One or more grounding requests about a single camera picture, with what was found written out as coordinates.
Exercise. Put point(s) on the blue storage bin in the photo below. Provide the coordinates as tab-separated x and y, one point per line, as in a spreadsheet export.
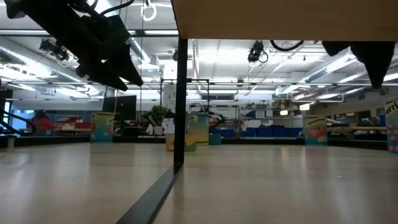
292	132
269	132
381	120
251	132
225	133

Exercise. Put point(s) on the black monitor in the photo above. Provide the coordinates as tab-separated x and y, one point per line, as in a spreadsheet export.
122	107

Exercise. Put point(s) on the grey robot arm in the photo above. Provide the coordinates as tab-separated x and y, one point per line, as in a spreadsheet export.
334	121

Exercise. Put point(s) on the black hanging camera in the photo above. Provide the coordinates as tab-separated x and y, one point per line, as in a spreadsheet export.
255	53
51	48

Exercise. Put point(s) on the black background robot arm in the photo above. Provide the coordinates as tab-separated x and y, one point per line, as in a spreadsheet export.
217	116

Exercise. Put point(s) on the long wooden work table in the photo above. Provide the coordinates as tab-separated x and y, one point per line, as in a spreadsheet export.
70	129
357	128

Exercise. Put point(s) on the black equipment box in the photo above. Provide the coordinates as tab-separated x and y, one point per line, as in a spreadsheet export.
131	131

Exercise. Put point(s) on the tall labelled food can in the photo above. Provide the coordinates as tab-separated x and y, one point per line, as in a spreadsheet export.
199	127
102	129

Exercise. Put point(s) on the potted green plant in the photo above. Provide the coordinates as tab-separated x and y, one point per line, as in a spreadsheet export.
159	112

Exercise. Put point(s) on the grey storage rack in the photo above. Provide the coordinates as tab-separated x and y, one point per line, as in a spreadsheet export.
280	117

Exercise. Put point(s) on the blue box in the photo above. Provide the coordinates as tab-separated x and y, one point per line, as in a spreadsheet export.
253	114

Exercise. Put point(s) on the small teal can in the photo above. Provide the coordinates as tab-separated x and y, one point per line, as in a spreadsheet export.
215	140

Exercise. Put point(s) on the cherries labelled tall can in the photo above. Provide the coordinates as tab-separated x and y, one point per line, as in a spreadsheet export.
391	127

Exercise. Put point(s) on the person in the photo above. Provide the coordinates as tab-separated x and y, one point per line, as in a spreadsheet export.
43	123

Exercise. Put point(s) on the silver ventilation duct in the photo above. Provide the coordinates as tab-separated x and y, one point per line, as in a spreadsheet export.
18	54
320	74

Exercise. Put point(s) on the tomatoes labelled tall can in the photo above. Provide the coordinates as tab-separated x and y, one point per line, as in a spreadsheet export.
315	132

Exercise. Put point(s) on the ceiling light bar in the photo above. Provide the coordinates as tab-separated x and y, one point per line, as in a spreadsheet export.
140	32

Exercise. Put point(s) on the small grey post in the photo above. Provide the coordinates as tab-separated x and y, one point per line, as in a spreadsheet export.
11	142

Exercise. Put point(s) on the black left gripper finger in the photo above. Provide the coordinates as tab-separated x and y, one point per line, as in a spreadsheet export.
126	67
96	76

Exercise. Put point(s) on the black aluminium table frame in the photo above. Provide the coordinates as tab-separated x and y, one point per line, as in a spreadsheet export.
264	141

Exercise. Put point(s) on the short corn labelled can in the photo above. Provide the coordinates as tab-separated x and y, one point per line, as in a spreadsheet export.
192	143

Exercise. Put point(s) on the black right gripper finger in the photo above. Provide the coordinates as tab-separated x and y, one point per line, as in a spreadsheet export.
334	46
374	59

